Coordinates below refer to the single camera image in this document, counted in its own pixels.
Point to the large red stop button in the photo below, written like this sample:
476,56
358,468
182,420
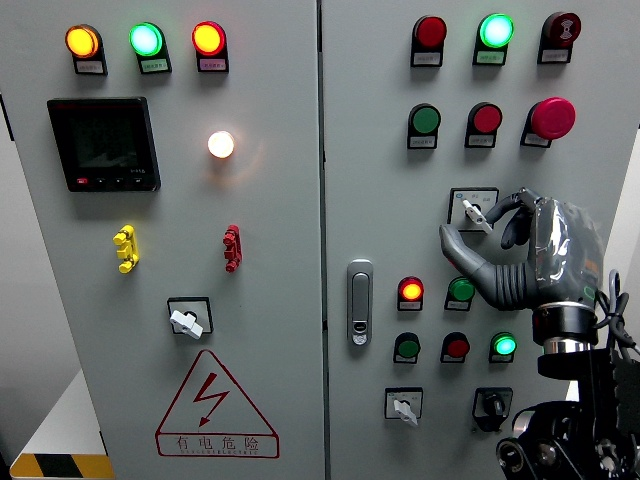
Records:
552,118

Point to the silver door lock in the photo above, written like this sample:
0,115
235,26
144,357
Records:
360,300

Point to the small label plate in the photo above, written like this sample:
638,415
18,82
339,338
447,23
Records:
409,305
554,56
426,59
535,140
422,142
500,359
452,360
404,360
155,65
213,64
91,66
489,58
457,305
480,141

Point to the small red push button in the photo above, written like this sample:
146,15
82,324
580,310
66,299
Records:
456,347

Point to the black display meter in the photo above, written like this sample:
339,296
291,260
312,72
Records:
105,142

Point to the large yellow indicator lamp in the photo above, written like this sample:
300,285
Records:
82,41

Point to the small unlit green lamp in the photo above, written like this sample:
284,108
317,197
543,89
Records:
461,291

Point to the small lit red lamp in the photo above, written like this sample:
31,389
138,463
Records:
411,290

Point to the small green push button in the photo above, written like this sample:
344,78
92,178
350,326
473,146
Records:
408,347

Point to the large lit red lamp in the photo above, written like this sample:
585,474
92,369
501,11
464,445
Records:
209,38

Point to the small lit green lamp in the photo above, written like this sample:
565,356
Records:
504,345

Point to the white glowing lamp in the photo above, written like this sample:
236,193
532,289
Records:
221,144

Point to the black yellow striped tape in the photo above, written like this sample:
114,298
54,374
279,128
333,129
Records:
60,466

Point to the large green push button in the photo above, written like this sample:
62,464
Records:
425,119

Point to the red warning triangle sticker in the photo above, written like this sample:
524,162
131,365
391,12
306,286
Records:
211,395

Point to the dark red buzzer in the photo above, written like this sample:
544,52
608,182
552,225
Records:
563,29

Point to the large unlit red lamp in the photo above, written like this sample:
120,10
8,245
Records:
430,32

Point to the large red push button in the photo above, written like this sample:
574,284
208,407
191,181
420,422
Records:
486,118

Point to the pale grey cabinet door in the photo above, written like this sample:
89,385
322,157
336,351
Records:
390,220
280,240

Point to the large green indicator lamp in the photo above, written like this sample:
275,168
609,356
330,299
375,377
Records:
146,39
496,31

